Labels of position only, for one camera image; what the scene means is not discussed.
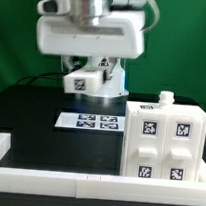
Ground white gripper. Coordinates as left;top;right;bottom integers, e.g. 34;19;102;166
36;11;145;80

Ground white cabinet top block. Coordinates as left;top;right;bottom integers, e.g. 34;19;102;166
63;68;104;94

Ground white cabinet body box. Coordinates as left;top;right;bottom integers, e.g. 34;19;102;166
120;91;206;181

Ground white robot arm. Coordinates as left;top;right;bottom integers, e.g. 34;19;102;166
36;0;160;101

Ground white U-shaped fence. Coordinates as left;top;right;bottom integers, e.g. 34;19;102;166
0;133;206;206

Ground black cable bundle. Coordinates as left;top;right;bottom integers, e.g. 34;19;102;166
13;67;66;90

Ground white flat base plate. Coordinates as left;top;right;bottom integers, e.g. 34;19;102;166
55;112;125;132

